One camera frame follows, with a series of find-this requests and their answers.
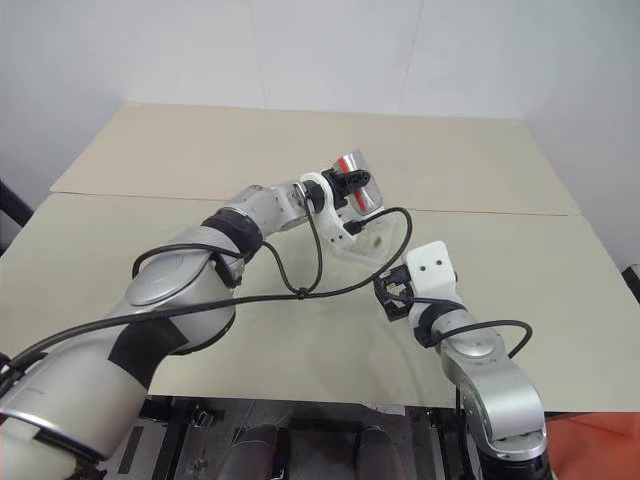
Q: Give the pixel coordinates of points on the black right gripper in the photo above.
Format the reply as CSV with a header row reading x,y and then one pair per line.
x,y
405,275

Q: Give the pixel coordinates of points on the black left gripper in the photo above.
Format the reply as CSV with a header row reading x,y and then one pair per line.
x,y
337,187

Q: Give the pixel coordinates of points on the silver can with red stripe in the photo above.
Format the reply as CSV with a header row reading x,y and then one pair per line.
x,y
369,197

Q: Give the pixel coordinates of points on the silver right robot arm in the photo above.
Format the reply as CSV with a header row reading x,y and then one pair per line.
x,y
490,390

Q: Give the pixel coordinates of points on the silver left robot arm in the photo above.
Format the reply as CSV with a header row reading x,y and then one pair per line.
x,y
175,280

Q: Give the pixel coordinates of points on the clear plastic container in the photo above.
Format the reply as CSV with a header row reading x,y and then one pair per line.
x,y
380,230

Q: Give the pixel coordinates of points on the white paper label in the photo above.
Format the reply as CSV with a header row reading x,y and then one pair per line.
x,y
389,407

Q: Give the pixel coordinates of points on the dark rounded shape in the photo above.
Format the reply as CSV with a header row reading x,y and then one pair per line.
x,y
257,455
378,455

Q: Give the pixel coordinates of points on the small metal latch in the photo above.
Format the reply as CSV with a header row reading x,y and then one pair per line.
x,y
202,417

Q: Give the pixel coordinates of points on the black and red object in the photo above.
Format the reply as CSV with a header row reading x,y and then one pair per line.
x,y
631,282

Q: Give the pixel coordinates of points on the orange sheet on floor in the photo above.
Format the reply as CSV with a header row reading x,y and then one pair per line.
x,y
595,445

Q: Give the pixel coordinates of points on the black bar beside table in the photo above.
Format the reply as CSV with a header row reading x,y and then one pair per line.
x,y
9,212

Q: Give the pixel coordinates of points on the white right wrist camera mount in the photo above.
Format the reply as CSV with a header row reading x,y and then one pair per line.
x,y
430,275

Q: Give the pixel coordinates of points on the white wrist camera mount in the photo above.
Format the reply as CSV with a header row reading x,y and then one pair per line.
x,y
430,275
332,225

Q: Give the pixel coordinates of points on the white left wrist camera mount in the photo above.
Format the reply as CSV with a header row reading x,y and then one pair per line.
x,y
332,225

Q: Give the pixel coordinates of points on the black table frame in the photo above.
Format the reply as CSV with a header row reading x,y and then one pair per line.
x,y
165,440

